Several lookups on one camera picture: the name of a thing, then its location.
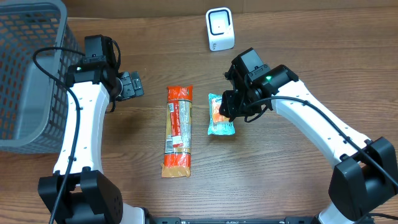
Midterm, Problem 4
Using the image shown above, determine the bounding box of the orange spaghetti packet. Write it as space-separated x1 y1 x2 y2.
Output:
161 85 193 178

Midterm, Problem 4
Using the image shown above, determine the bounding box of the teal tissue pack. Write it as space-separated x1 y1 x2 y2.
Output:
208 93 235 136

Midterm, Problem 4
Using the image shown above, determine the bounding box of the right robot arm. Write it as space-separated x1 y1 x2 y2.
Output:
219 48 397 223

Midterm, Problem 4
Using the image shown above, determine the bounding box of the orange Kleenex tissue pack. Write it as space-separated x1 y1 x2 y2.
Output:
211 95 229 124

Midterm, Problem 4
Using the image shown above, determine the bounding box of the grey plastic mesh basket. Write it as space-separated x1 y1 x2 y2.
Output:
1 0 82 154

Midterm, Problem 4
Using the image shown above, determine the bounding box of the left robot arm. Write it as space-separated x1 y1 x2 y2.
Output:
38 35 153 224

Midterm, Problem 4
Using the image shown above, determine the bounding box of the white barcode scanner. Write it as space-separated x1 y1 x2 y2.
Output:
205 7 235 52

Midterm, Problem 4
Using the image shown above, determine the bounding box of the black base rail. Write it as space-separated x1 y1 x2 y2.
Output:
149 217 317 224

